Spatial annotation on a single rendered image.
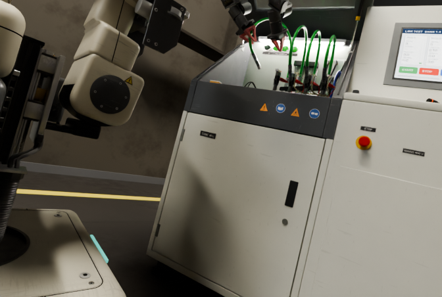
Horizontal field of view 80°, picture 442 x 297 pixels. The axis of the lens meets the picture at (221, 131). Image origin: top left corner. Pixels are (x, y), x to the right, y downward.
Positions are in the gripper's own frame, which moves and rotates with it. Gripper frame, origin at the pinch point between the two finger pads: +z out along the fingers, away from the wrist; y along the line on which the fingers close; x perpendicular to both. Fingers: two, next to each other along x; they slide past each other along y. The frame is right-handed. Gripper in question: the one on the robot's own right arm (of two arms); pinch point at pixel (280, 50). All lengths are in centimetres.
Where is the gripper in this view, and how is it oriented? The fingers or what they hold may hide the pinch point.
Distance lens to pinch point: 144.4
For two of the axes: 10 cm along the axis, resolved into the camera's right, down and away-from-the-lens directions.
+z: 2.8, 8.2, 5.0
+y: 6.2, -5.5, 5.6
